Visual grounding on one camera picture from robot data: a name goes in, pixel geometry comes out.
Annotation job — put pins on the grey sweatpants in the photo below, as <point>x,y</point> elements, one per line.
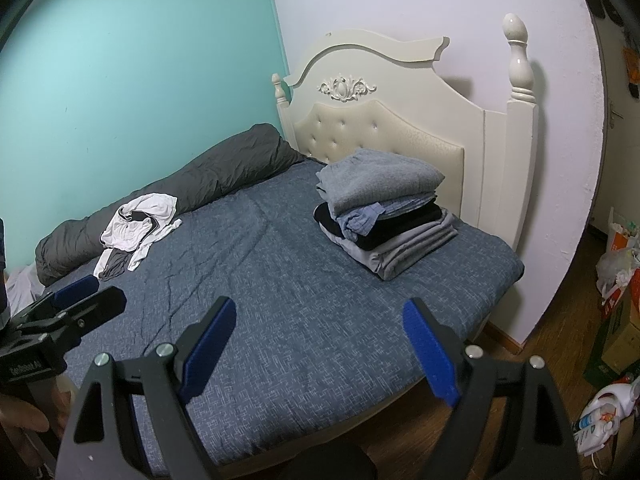
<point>380,180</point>

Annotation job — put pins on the white door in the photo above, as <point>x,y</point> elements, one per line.
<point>617,160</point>

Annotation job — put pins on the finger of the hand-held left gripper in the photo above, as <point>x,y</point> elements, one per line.
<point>75,290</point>
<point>100,305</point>

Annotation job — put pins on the blue flecked bedspread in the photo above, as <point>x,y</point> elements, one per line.
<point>275,270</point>

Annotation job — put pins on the white jacket with black trim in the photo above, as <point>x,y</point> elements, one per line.
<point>130,232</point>

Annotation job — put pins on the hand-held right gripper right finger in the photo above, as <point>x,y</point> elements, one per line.
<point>430,350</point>

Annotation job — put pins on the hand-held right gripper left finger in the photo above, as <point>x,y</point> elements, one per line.
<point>210,345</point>

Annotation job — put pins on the white plastic bottle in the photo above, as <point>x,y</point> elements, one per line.
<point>607,402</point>

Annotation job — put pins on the light grey folded cloth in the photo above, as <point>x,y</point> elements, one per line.
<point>410,255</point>

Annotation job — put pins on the dark grey duvet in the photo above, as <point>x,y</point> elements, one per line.
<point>225,165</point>

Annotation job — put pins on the cream bed headboard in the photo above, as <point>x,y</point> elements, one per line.
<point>400,125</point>

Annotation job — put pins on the dark grey garment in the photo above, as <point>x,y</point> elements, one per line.
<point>115,266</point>

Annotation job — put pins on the white paper bag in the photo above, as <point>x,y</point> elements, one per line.
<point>622,232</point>

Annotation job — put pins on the clear plastic bag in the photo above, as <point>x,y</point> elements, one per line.
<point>612,275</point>

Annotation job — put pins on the black folded garment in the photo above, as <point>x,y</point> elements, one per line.
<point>400,225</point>

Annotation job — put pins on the blue checked folded shorts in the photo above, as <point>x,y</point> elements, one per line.
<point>360,222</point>

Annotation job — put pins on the person's left hand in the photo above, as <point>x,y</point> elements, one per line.
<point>25,412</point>

